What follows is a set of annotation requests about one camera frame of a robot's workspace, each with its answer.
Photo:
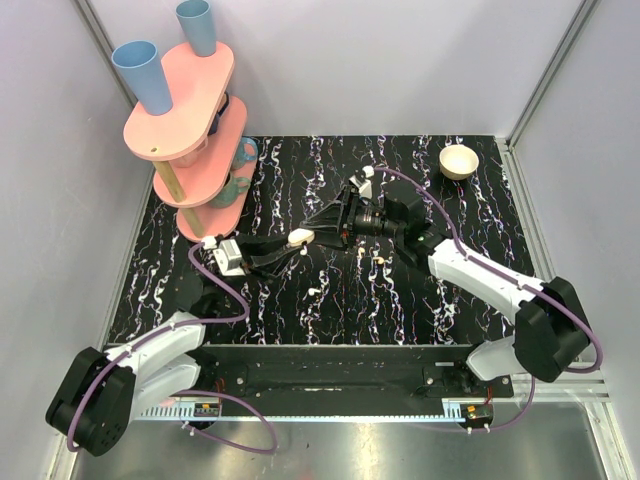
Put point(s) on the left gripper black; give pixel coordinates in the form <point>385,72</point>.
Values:
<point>245,253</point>

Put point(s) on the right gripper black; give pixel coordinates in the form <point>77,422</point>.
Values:
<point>334,215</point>

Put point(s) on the beige earbud charging case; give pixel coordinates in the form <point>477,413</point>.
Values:
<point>300,237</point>

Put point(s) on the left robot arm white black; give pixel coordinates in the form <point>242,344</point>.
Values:
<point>104,391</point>

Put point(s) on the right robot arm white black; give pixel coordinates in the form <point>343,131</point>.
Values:
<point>550,327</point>

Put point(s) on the black marbled table mat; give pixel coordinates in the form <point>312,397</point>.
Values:
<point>360,301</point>

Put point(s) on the teal mug on shelf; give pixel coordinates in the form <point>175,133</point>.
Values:
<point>230,192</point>

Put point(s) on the blue mug on shelf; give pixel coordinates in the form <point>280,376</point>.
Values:
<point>246,152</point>

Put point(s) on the beige wooden bowl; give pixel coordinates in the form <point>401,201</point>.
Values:
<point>458,162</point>

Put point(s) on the pink three tier shelf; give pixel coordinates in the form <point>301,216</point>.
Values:
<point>193,145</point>

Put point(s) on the blue cup front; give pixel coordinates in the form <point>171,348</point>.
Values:
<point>139,65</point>

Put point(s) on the blue cup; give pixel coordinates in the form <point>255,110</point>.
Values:
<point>197,23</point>
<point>139,65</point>

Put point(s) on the blue cup rear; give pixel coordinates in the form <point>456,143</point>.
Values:
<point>197,23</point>

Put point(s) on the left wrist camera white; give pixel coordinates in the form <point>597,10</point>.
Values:
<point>229,258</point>

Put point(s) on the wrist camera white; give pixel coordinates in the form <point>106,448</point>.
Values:
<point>229,258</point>
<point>361,180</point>

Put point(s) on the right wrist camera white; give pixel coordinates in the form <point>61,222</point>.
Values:
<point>361,180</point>

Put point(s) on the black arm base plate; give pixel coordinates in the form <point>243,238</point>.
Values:
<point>304,383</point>

